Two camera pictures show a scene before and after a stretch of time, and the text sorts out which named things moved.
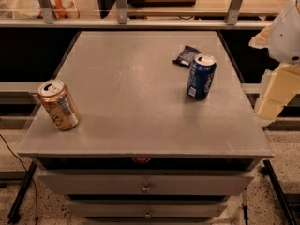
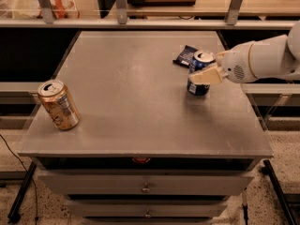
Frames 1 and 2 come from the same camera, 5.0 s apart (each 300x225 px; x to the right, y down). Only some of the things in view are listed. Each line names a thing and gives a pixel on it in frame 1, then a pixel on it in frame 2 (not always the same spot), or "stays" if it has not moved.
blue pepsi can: (202, 74) stays
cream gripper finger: (262, 39) → (219, 57)
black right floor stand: (268, 171) stays
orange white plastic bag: (63, 6) stays
